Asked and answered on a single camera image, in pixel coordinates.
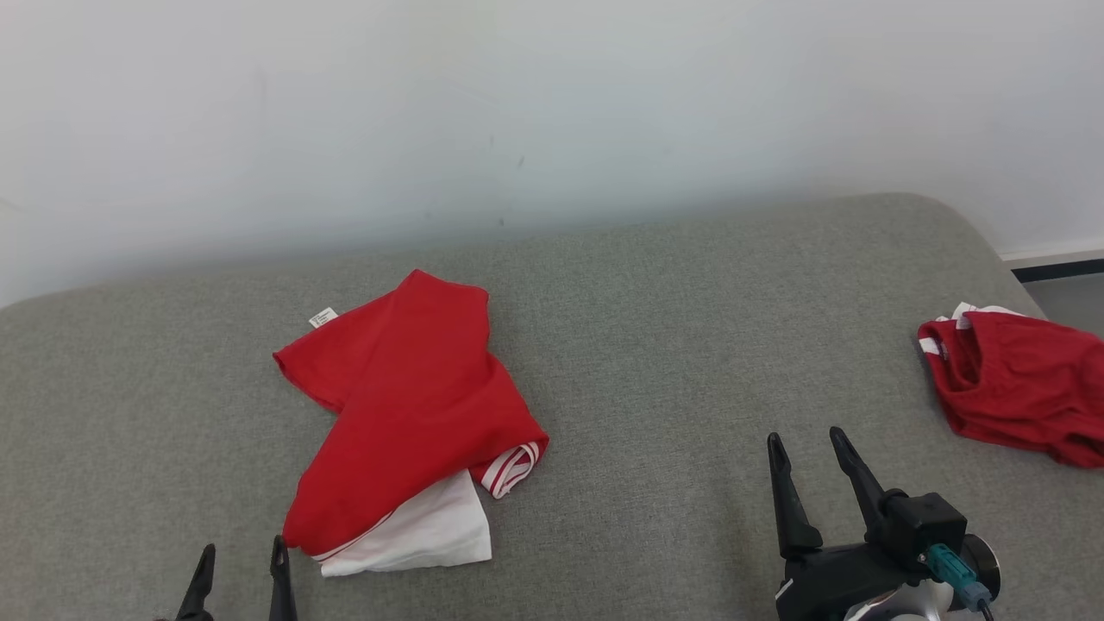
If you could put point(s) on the black wall baseboard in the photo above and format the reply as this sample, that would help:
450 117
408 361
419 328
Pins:
1056 270

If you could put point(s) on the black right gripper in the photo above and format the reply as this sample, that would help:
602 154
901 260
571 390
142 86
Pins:
828 586

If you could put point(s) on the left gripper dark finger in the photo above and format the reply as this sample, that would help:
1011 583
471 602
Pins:
281 586
198 595

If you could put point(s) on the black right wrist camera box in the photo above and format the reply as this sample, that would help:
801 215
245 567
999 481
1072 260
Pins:
927 522

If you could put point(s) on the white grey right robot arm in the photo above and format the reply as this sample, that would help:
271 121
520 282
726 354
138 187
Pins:
914 604

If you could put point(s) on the grey fabric sofa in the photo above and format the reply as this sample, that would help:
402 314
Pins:
647 362

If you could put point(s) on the red T-shirt with white panel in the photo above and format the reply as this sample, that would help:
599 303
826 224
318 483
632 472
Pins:
405 405

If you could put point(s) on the red shorts with white stripe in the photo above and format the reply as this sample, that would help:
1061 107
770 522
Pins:
1018 388

